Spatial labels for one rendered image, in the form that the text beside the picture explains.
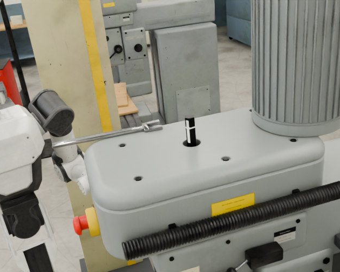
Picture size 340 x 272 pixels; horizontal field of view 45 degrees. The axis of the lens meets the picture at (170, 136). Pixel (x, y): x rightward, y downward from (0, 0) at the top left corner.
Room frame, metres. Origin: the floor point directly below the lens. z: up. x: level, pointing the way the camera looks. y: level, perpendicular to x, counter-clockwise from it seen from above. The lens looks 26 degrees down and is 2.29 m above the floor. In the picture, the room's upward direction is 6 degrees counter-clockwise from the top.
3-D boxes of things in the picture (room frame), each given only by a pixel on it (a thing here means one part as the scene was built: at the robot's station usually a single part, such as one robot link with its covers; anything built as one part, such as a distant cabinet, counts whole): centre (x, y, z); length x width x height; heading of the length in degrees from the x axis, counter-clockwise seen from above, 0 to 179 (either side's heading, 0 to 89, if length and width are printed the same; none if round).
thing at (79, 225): (0.70, 0.20, 1.76); 0.04 x 0.03 x 0.04; 15
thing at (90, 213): (0.70, 0.18, 1.76); 0.06 x 0.02 x 0.06; 15
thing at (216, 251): (0.77, -0.08, 1.68); 0.34 x 0.24 x 0.10; 105
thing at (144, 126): (0.84, 0.14, 1.89); 0.24 x 0.04 x 0.01; 102
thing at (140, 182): (0.77, -0.06, 1.81); 0.47 x 0.26 x 0.16; 105
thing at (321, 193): (0.63, -0.11, 1.79); 0.45 x 0.04 x 0.04; 105
